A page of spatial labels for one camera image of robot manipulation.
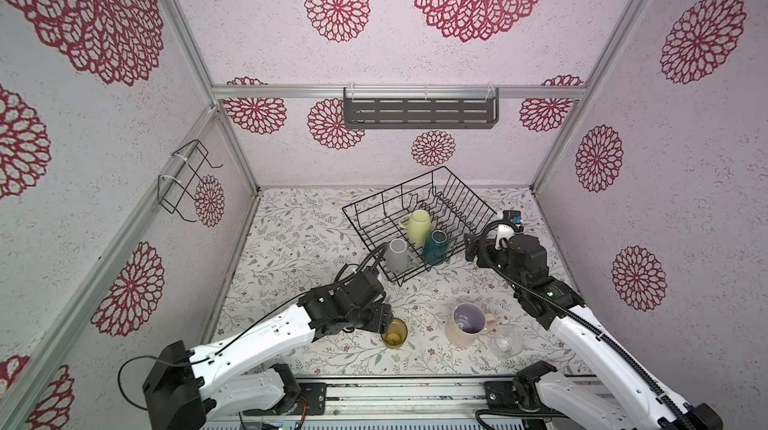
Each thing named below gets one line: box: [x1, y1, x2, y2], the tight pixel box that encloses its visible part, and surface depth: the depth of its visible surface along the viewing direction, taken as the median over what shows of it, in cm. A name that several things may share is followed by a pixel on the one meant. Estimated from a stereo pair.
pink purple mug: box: [445, 302, 497, 347], surface depth 80 cm
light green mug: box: [398, 209, 431, 244], surface depth 98 cm
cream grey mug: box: [385, 238, 409, 273], surface depth 92 cm
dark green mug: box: [422, 229, 450, 266], surface depth 92 cm
